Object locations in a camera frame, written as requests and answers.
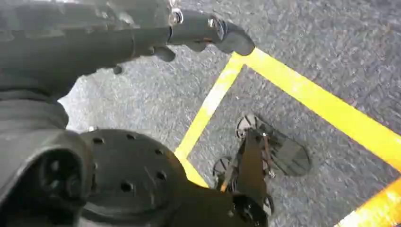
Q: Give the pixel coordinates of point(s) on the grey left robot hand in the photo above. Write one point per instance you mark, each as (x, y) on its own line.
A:
(78, 40)

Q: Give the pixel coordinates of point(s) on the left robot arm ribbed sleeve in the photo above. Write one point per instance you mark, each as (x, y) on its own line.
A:
(28, 147)

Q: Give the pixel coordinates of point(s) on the black robot leg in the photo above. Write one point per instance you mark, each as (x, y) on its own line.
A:
(131, 169)

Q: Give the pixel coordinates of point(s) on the short yellow floor tape strip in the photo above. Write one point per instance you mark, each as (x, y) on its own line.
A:
(192, 174)

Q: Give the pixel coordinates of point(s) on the black robot foot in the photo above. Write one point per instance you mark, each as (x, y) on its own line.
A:
(288, 156)

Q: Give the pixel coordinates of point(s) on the long yellow floor tape strip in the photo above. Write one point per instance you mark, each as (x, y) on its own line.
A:
(313, 94)

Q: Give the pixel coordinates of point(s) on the worn yellow floor tape strip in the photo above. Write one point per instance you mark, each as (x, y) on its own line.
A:
(379, 210)

